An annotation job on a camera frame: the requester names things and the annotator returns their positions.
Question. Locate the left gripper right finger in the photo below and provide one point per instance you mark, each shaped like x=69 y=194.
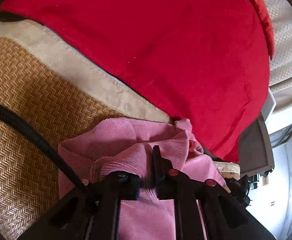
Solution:
x=172 y=184

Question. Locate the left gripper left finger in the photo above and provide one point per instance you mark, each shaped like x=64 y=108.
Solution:
x=106 y=196

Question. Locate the pink corduroy jacket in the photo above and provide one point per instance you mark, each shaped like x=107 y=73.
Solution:
x=122 y=144

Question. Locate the grey bedside cabinet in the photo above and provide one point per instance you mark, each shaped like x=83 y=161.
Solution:
x=255 y=151

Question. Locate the woven bamboo bed mat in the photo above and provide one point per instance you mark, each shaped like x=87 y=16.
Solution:
x=60 y=94

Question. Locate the red blanket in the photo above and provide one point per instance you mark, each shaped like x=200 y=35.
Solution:
x=205 y=60

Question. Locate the beige padded headboard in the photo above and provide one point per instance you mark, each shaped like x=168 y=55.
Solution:
x=280 y=83

